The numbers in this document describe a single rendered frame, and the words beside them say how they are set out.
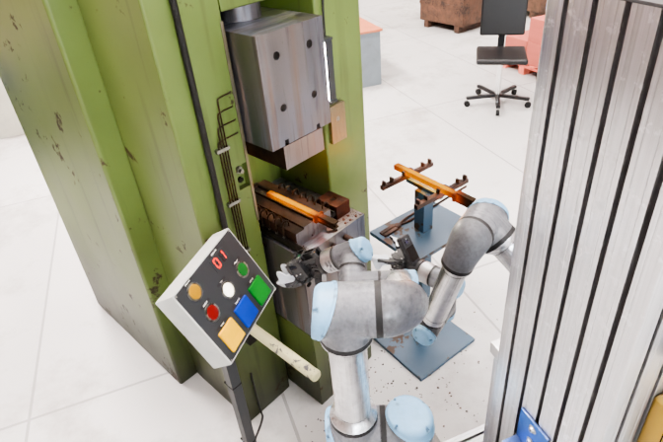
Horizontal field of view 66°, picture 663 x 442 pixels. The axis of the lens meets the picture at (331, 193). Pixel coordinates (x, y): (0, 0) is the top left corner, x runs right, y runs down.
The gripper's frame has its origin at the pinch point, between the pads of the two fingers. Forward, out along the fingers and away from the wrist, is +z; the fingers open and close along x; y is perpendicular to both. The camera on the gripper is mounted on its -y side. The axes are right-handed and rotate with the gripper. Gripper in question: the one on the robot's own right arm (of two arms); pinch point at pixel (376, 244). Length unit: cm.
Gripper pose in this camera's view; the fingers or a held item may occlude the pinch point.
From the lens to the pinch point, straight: 190.4
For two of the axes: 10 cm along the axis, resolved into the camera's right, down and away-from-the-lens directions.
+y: 0.8, 8.5, 5.3
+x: 6.8, -4.3, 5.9
